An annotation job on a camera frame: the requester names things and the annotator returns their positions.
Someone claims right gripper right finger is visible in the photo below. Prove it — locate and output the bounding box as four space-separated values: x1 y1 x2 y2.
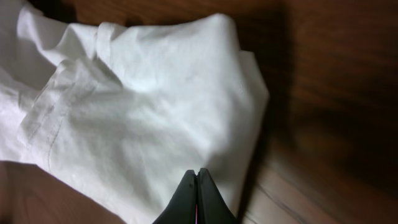
197 168 238 224

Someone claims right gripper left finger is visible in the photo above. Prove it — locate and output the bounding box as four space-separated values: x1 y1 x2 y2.
153 170 197 224

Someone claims white printed t-shirt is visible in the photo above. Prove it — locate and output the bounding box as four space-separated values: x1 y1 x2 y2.
1 1 269 223

